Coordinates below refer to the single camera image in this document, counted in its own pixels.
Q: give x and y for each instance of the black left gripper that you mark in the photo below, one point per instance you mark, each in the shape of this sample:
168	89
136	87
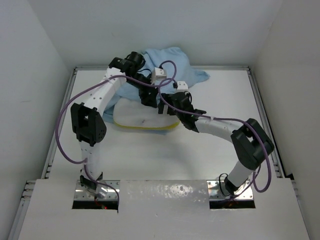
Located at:
148	99

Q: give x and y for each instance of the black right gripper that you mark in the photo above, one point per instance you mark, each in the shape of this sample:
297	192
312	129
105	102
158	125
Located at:
162	106

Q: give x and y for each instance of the white pillow yellow underside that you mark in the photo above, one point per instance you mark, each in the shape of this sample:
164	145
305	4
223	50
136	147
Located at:
134	115

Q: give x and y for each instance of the light blue green pillowcase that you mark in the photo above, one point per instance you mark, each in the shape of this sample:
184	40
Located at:
153	58

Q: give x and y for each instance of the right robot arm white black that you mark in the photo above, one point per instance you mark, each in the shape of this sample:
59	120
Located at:
251	143

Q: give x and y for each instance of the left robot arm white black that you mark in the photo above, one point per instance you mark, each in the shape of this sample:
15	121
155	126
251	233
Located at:
87	117

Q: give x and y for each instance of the white front cover board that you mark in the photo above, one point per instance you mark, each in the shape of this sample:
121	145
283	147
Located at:
162	210

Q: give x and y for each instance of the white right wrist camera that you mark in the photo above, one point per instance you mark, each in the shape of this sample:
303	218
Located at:
181	86

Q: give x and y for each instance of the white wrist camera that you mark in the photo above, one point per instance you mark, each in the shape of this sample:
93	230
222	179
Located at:
158	74
181	86

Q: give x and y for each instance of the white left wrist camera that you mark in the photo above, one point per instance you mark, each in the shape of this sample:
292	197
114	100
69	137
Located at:
158	74

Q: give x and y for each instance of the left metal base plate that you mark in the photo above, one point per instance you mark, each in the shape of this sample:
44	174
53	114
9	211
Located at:
102	193

